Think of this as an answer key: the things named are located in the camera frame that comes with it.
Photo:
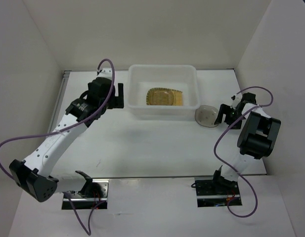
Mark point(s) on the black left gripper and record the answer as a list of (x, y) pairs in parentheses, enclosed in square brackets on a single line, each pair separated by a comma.
[(117, 101)]

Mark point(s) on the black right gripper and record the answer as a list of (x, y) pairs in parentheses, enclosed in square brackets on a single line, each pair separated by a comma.
[(226, 109)]

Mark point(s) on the clear glass plate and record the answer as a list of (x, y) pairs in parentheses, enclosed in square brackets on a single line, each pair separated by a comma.
[(160, 98), (206, 116)]

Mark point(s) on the white plastic bin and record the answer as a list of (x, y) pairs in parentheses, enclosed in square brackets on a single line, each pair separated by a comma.
[(142, 78)]

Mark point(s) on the woven bamboo tray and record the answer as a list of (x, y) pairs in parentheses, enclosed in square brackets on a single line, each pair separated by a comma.
[(178, 97)]

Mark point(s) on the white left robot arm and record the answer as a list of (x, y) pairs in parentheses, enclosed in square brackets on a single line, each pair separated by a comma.
[(33, 174)]

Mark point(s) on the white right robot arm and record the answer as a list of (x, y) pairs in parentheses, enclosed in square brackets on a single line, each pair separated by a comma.
[(257, 138)]

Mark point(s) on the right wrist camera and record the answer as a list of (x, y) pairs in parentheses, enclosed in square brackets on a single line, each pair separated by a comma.
[(236, 99)]

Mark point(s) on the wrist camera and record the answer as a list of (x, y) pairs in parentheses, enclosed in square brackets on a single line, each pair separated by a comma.
[(105, 73), (236, 99)]

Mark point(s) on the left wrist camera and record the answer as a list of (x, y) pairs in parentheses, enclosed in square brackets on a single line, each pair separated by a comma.
[(105, 73)]

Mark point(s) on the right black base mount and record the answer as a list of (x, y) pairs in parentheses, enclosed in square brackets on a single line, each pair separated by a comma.
[(212, 194)]

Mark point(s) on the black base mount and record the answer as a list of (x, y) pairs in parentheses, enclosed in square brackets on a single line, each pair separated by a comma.
[(212, 194), (97, 196)]

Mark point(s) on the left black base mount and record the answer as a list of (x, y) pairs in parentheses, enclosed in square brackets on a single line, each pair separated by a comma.
[(97, 196)]

